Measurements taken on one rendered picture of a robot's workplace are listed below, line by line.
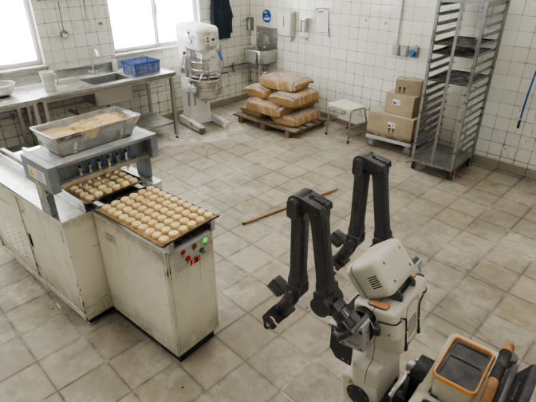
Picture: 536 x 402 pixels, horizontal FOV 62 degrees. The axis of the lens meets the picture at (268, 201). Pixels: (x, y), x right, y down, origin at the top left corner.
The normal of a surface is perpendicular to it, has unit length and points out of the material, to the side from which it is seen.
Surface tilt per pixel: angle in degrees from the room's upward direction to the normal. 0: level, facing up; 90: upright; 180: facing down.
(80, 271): 90
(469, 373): 0
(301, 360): 0
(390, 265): 48
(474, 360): 0
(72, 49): 90
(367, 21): 90
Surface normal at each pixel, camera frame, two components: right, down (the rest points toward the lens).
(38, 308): 0.00, -0.88
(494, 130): -0.70, 0.34
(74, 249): 0.77, 0.31
